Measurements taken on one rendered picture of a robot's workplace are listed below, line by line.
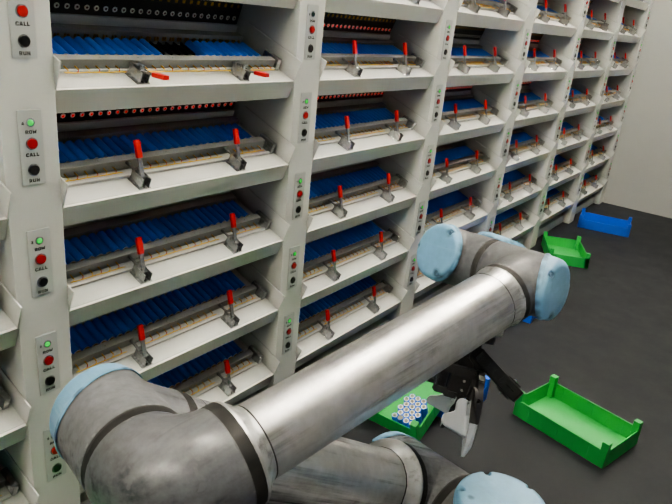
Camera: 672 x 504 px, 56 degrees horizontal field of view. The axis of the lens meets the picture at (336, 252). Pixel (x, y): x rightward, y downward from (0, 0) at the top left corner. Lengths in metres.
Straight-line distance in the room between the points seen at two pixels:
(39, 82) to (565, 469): 1.57
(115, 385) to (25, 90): 0.56
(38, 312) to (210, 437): 0.67
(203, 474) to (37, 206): 0.67
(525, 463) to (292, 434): 1.29
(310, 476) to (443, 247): 0.39
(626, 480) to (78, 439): 1.56
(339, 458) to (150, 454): 0.38
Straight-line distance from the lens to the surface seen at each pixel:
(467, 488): 1.07
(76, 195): 1.23
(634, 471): 2.02
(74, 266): 1.33
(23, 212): 1.16
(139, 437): 0.65
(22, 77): 1.12
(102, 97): 1.21
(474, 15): 2.33
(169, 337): 1.52
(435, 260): 0.99
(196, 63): 1.39
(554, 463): 1.94
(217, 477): 0.62
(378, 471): 1.02
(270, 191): 1.64
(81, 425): 0.72
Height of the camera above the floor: 1.10
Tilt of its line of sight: 21 degrees down
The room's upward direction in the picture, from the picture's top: 6 degrees clockwise
